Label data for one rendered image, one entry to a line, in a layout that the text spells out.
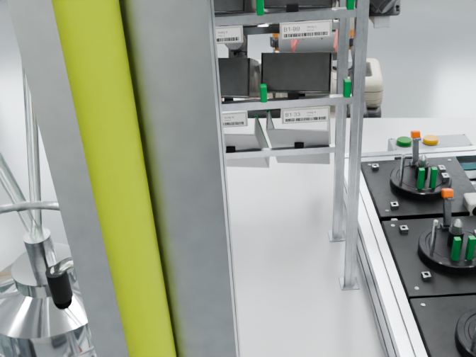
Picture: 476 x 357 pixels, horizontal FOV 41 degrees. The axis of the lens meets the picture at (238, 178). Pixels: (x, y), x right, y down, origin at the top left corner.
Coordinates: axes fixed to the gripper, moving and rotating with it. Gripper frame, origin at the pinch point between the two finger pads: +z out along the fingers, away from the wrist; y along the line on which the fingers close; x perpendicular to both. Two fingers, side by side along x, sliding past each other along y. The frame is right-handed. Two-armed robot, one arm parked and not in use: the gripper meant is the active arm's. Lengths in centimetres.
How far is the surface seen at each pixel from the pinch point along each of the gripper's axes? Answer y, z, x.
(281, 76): 0.6, 23.9, -16.7
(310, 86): 5.9, 24.7, -14.8
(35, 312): -1, 87, -56
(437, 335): 31, 60, 9
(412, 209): 23.3, 26.3, 24.1
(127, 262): 25, 96, -89
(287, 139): -2.6, 22.4, 4.9
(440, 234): 29.9, 35.5, 18.2
